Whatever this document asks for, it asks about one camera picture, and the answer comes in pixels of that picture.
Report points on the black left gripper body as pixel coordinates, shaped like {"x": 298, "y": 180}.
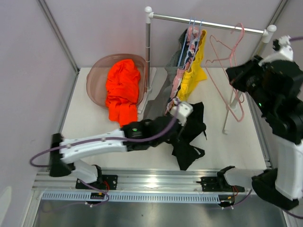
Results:
{"x": 173, "y": 135}

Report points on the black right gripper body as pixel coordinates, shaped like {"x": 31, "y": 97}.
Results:
{"x": 260, "y": 94}

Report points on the grey shorts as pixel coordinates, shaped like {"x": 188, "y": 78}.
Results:
{"x": 157, "y": 107}

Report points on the black shorts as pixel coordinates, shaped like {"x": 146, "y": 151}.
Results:
{"x": 184, "y": 152}

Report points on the yellow shorts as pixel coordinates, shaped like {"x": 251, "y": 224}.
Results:
{"x": 189, "y": 80}

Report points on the orange shorts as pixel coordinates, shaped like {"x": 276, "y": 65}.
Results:
{"x": 122, "y": 87}

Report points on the pink shark print shorts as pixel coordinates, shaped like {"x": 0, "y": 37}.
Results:
{"x": 180, "y": 68}

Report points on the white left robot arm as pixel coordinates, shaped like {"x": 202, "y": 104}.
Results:
{"x": 66, "y": 156}

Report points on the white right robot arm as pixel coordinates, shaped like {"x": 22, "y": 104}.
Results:
{"x": 281, "y": 186}

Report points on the metal clothes rack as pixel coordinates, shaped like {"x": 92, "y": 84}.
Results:
{"x": 151, "y": 72}

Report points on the pink translucent plastic basin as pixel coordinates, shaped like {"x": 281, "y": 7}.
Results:
{"x": 97, "y": 77}

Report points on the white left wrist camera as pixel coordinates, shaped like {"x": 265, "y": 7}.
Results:
{"x": 181, "y": 112}

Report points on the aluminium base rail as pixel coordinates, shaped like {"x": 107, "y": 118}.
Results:
{"x": 130, "y": 180}

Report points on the white slotted cable duct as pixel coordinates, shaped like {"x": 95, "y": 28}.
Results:
{"x": 132, "y": 197}

